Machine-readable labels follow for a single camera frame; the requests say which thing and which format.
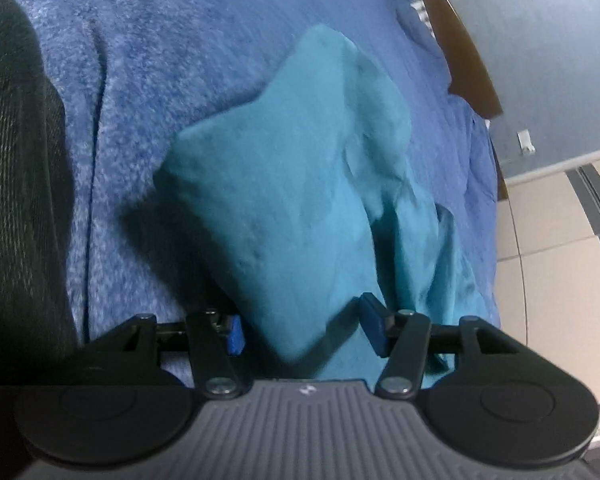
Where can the beige wardrobe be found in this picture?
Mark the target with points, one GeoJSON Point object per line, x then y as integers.
{"type": "Point", "coordinates": [547, 282]}

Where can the striped pillow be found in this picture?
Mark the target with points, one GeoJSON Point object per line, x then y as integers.
{"type": "Point", "coordinates": [420, 8]}

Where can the white wall socket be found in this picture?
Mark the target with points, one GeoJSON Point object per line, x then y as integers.
{"type": "Point", "coordinates": [525, 142]}

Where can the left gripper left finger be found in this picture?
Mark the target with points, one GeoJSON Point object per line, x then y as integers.
{"type": "Point", "coordinates": [130, 392]}

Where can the blue bed blanket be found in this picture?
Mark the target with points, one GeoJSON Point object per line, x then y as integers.
{"type": "Point", "coordinates": [133, 74]}

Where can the teal hooded sweatshirt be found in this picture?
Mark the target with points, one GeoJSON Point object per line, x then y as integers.
{"type": "Point", "coordinates": [304, 199]}

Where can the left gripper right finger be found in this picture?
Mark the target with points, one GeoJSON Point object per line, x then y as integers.
{"type": "Point", "coordinates": [481, 391]}

